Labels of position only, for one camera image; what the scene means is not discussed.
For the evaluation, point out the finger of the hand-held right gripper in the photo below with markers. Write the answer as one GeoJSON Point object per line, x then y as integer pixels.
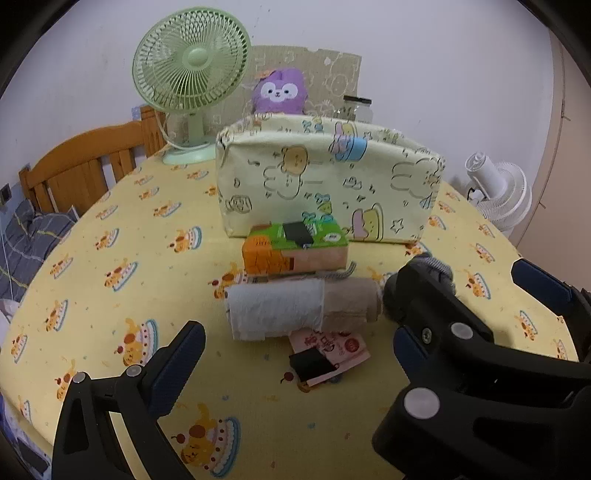
{"type": "Point", "coordinates": [461, 364]}
{"type": "Point", "coordinates": [540, 288]}

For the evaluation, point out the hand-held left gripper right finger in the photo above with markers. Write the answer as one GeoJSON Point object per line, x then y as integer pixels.
{"type": "Point", "coordinates": [406, 353]}

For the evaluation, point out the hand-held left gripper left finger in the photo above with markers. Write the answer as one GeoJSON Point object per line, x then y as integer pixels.
{"type": "Point", "coordinates": [175, 369]}

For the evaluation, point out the pink packet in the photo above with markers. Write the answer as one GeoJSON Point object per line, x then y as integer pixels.
{"type": "Point", "coordinates": [341, 348]}

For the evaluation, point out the grey cloth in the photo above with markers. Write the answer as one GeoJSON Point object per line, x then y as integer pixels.
{"type": "Point", "coordinates": [351, 302]}

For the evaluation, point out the green and orange tissue packet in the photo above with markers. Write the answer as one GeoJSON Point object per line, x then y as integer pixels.
{"type": "Point", "coordinates": [295, 254]}

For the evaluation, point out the printed fabric storage box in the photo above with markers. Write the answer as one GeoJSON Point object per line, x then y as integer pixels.
{"type": "Point", "coordinates": [300, 184]}

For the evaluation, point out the white standing fan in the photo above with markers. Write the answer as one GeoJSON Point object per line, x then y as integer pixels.
{"type": "Point", "coordinates": [501, 194]}

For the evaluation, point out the beige door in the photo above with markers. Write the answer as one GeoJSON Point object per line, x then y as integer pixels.
{"type": "Point", "coordinates": [568, 161]}

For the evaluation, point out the grey plaid bedding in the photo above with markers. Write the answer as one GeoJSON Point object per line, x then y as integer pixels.
{"type": "Point", "coordinates": [32, 244]}

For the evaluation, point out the wooden chair back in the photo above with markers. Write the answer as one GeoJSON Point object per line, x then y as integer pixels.
{"type": "Point", "coordinates": [78, 170]}

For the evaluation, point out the glass jar with dark lid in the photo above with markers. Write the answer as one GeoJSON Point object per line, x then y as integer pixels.
{"type": "Point", "coordinates": [355, 110]}

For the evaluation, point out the patterned cardboard sheet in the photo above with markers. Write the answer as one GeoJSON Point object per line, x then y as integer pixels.
{"type": "Point", "coordinates": [332, 74]}

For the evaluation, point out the purple plush toy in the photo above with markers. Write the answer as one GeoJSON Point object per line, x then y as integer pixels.
{"type": "Point", "coordinates": [279, 90]}

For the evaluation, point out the green desk fan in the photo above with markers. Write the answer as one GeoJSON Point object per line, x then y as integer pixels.
{"type": "Point", "coordinates": [194, 60]}

